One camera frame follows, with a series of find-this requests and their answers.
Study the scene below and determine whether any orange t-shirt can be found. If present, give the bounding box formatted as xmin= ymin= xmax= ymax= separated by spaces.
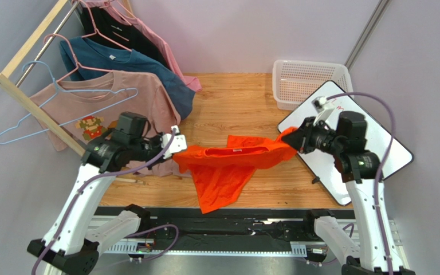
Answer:
xmin=172 ymin=127 xmax=297 ymax=214

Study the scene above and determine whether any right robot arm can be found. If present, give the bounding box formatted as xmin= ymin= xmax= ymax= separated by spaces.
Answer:
xmin=281 ymin=111 xmax=414 ymax=274

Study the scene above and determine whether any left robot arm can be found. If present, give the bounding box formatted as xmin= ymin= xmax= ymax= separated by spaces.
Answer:
xmin=27 ymin=112 xmax=186 ymax=274

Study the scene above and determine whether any mauve pixel-print t-shirt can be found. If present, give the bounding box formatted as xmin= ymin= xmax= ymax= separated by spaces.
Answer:
xmin=29 ymin=70 xmax=190 ymax=178

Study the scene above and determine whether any pink hanger on blue shirt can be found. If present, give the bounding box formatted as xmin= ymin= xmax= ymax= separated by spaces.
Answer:
xmin=45 ymin=34 xmax=132 ymax=81

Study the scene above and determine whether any blue t-shirt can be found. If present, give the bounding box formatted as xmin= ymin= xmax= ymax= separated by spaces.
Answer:
xmin=59 ymin=36 xmax=196 ymax=120

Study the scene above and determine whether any pink hanger on black shirt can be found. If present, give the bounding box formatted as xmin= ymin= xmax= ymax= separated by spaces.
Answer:
xmin=72 ymin=1 xmax=132 ymax=52

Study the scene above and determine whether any black t-shirt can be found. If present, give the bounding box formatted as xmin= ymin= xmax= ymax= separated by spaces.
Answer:
xmin=93 ymin=7 xmax=168 ymax=68

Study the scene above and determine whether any pink t-shirt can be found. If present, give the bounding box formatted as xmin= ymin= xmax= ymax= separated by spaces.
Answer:
xmin=87 ymin=1 xmax=202 ymax=92

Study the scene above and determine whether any whiteboard with red writing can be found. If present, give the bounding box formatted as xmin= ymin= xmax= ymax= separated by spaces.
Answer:
xmin=278 ymin=80 xmax=414 ymax=206

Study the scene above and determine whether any white plastic basket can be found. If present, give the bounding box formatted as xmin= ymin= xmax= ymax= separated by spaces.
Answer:
xmin=272 ymin=60 xmax=353 ymax=111

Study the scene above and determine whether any metal rack rod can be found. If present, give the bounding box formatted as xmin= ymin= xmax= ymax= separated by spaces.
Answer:
xmin=15 ymin=1 xmax=78 ymax=87

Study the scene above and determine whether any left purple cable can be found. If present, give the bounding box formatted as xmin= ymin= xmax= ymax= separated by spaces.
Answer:
xmin=31 ymin=127 xmax=180 ymax=275

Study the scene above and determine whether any purple cable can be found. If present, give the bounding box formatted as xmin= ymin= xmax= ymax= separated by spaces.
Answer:
xmin=304 ymin=92 xmax=397 ymax=275
xmin=31 ymin=127 xmax=180 ymax=275

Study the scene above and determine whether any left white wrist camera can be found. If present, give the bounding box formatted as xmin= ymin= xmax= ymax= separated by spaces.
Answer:
xmin=161 ymin=125 xmax=187 ymax=159

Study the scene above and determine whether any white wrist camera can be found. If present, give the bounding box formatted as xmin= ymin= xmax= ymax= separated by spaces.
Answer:
xmin=161 ymin=125 xmax=187 ymax=159
xmin=312 ymin=96 xmax=335 ymax=125

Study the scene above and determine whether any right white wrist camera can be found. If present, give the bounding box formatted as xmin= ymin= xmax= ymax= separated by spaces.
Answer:
xmin=312 ymin=96 xmax=335 ymax=125

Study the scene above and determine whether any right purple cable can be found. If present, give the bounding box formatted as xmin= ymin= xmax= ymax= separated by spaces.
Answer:
xmin=304 ymin=92 xmax=397 ymax=275

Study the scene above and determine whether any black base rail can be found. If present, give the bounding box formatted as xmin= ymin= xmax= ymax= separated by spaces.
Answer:
xmin=94 ymin=207 xmax=358 ymax=253

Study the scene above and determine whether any aluminium mounting frame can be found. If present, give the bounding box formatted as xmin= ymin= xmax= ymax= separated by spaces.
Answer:
xmin=44 ymin=219 xmax=413 ymax=275

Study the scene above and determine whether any wooden clothes rack frame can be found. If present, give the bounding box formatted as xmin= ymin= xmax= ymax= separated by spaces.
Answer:
xmin=0 ymin=0 xmax=144 ymax=184

